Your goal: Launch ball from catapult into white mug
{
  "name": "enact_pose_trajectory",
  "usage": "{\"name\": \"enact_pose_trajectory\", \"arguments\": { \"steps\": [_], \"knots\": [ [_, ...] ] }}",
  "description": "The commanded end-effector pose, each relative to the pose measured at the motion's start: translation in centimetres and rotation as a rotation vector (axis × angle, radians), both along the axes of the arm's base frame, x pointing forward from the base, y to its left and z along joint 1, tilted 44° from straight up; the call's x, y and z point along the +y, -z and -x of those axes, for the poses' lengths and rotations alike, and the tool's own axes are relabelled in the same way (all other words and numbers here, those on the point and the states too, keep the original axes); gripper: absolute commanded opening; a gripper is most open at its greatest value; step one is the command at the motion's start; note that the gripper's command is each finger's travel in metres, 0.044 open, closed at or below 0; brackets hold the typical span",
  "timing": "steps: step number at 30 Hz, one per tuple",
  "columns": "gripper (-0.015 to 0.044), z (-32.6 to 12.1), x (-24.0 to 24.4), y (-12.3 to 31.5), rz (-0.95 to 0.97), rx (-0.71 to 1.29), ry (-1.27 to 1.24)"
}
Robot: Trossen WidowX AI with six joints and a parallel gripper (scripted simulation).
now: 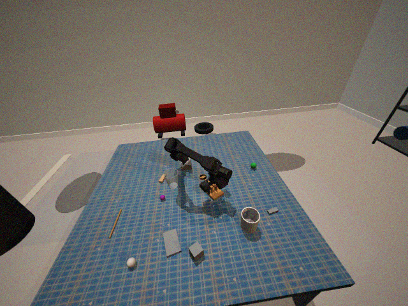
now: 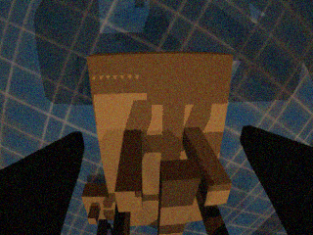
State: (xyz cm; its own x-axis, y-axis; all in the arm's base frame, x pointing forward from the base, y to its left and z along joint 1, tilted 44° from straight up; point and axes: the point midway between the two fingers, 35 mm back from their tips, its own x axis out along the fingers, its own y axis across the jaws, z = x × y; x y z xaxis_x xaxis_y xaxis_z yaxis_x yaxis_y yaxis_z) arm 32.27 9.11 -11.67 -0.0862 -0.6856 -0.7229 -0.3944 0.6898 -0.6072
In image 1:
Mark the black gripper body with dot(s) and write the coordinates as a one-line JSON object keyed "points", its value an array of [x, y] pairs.
{"points": [[206, 186]]}

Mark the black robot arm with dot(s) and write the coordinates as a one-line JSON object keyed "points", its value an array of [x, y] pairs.
{"points": [[180, 152]]}

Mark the brown open cylinder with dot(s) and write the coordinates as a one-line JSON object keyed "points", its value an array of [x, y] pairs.
{"points": [[249, 219]]}

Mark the grey ball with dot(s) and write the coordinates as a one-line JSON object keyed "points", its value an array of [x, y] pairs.
{"points": [[131, 262]]}

